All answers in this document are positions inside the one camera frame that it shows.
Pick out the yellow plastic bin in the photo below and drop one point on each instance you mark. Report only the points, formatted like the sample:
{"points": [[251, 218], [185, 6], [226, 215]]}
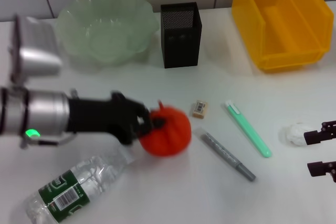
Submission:
{"points": [[283, 24]]}

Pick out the beige eraser with barcode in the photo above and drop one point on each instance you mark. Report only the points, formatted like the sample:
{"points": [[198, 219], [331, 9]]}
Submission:
{"points": [[200, 108]]}

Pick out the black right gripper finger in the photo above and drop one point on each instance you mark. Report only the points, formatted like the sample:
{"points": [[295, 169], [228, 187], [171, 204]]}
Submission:
{"points": [[317, 136], [320, 167]]}

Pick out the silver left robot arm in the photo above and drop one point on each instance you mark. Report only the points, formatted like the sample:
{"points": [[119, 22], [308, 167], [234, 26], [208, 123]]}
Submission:
{"points": [[39, 108]]}

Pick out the red tomato toy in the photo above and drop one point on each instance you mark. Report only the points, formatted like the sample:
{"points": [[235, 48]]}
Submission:
{"points": [[170, 134]]}

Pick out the green pen with white clip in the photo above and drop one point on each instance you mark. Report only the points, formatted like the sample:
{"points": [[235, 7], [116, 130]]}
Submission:
{"points": [[246, 127]]}

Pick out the clear water bottle green label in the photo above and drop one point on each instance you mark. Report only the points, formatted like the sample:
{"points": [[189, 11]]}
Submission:
{"points": [[78, 182]]}

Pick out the black mesh pen holder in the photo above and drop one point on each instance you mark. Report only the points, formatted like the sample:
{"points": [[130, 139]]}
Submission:
{"points": [[181, 45]]}

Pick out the white paper ball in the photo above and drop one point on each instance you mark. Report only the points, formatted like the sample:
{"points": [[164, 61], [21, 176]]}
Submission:
{"points": [[295, 133]]}

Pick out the translucent green fruit plate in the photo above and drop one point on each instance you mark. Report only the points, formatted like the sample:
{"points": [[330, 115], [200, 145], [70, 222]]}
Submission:
{"points": [[105, 30]]}

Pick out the grey glitter marker pen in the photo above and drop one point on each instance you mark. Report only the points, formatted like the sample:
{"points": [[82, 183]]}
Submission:
{"points": [[223, 153]]}

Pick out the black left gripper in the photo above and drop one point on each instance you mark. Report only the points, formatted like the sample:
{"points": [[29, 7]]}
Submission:
{"points": [[99, 116]]}

